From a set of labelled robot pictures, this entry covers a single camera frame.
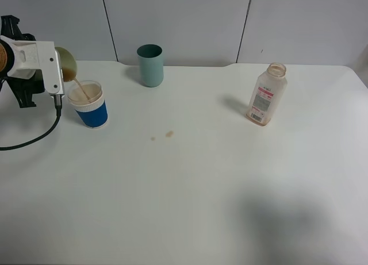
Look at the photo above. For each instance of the blue sleeved paper cup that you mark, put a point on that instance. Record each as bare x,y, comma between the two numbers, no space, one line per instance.
87,99

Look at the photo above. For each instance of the teal plastic cup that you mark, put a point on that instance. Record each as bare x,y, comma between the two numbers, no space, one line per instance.
151,64

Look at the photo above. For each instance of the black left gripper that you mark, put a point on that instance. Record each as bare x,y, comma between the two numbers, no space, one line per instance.
23,89

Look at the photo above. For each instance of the pale green plastic cup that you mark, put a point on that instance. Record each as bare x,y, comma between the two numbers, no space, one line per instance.
67,63

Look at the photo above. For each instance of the brown drink spill drop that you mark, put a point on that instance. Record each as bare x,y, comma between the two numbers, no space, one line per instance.
169,134

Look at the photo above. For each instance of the clear plastic drink bottle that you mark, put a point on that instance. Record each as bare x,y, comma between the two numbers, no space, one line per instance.
267,93

